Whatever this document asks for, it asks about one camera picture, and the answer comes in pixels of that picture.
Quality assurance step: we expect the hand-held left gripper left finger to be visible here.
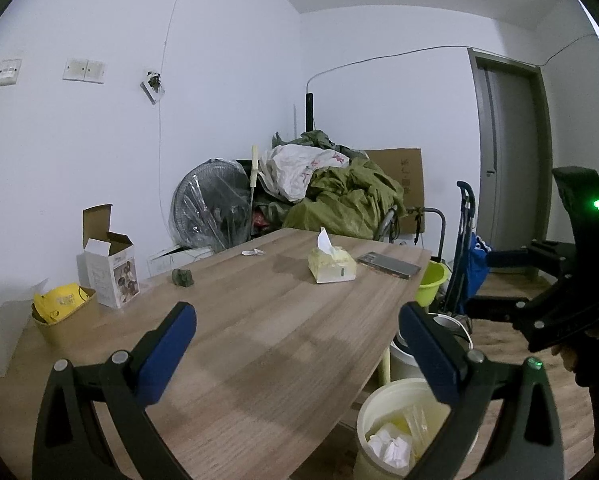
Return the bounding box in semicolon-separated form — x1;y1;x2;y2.
32;301;198;480

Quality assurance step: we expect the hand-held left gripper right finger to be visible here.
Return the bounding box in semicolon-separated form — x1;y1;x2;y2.
398;301;565;480

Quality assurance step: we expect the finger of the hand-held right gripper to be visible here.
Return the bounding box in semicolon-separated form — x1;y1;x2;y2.
484;239;577;275
465;295;547;341

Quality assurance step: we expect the frosted clear plastic packet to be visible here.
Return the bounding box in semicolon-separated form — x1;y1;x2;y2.
399;402;453;461

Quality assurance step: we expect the cream trash bin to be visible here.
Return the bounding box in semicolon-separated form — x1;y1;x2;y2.
354;377;480;480

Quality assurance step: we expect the person's right hand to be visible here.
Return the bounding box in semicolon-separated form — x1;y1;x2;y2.
552;342;583;386

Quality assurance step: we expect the white black foot bath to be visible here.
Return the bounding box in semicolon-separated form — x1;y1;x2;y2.
390;312;475;381

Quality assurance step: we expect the blue shopping trolley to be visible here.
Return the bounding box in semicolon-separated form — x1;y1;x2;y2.
444;181;493;316

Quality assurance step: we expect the green plastic basin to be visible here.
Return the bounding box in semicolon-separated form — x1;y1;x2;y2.
417;260;451;306

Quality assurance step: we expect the flat white box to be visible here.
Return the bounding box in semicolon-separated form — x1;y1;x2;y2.
146;245;215;277

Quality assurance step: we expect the grey smartphone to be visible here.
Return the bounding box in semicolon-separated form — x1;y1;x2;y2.
355;251;423;281

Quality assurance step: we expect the grey interior door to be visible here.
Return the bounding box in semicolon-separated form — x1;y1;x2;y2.
468;47;553;281

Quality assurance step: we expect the open white carton box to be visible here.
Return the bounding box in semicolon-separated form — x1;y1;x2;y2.
82;204;141;310

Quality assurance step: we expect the gold paper box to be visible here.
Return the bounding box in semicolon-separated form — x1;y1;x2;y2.
32;285;98;348

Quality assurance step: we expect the brown cardboard sheet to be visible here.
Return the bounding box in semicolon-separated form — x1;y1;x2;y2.
362;147;425;221

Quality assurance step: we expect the yellow tissue pack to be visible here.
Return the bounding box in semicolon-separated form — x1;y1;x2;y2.
308;226;356;285

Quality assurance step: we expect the plastic wrapped floor fan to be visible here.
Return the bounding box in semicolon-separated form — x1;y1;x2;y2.
172;158;253;252

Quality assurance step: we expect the translucent white plastic sheet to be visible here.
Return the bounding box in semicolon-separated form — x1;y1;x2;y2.
0;280;48;378

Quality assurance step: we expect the olive green cloth pile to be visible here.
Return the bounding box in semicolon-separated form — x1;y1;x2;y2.
272;130;405;241

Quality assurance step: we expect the white printed plastic bag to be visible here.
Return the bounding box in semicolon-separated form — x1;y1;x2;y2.
258;143;350;204

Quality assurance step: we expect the black metal frame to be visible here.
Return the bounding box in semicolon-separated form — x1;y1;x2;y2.
409;206;447;261

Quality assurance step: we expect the grey metal tube frame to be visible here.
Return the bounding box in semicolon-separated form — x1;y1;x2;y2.
377;205;405;243

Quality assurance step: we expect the thin grey wall cable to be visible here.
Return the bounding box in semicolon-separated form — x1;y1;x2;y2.
157;0;190;233
307;32;599;92

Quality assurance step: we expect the broken wall socket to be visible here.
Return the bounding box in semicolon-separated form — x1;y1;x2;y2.
140;71;166;105

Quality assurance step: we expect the double white wall switch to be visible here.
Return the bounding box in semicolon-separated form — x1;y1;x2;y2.
62;57;105;83

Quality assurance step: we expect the single white wall switch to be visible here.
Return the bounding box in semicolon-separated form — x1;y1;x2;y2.
0;58;23;87

